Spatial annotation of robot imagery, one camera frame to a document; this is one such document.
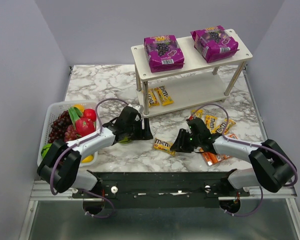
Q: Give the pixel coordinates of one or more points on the white two-tier shelf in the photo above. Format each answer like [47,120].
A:
[197,83]

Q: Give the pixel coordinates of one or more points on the yellow orange fruit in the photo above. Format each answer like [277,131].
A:
[88,159]

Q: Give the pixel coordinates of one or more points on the red apple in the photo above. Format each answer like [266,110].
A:
[90,114]

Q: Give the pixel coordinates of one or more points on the purple grape bunch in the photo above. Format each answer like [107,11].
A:
[62,129]

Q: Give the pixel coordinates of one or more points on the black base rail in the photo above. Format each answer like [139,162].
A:
[166,189]

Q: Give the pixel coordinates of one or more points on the purple grape candy bag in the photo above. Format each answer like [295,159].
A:
[163,53]
[214,44]

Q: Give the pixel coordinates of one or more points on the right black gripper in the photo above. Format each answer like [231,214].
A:
[183,143]

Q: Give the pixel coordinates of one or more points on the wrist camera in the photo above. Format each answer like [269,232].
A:
[191,117]
[139,108]

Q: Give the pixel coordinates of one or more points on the red dragon fruit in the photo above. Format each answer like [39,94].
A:
[84,126]

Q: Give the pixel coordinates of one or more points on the white plastic fruit basket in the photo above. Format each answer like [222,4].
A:
[53,112]

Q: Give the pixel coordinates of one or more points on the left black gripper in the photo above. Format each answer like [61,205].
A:
[143,128]

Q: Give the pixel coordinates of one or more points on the orange fruit top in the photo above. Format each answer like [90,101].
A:
[80,107]

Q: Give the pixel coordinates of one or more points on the green pear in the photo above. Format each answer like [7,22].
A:
[126,140]

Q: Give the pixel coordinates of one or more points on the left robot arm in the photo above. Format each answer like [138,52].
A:
[60,166]

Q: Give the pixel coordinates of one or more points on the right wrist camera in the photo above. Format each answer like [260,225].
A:
[191,117]

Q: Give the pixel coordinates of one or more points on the small green watermelon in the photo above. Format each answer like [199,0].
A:
[45,149]

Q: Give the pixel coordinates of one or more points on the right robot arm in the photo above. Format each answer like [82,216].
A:
[271,168]

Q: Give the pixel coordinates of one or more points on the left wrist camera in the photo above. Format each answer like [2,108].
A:
[139,108]

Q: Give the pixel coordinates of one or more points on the yellow m&m bag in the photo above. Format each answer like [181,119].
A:
[197,113]
[210,122]
[152,99]
[164,97]
[164,146]
[224,126]

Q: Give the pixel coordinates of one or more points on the orange snack package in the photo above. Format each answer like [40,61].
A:
[212,159]

